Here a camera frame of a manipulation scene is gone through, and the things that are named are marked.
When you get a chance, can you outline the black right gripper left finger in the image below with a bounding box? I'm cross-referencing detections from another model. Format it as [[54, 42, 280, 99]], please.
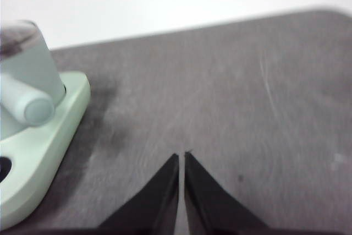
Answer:
[[90, 153, 179, 235]]

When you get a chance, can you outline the mint green breakfast machine base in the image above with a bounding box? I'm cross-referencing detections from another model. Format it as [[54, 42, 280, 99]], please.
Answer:
[[0, 71, 91, 232]]

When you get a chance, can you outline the mint green pot with handle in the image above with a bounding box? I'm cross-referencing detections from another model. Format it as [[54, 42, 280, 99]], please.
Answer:
[[0, 20, 67, 136]]

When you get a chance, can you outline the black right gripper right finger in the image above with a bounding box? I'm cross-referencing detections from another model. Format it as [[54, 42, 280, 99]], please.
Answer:
[[184, 151, 276, 235]]

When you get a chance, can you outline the glass lid with green knob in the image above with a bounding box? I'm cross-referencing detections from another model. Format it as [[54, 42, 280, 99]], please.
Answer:
[[0, 19, 42, 54]]

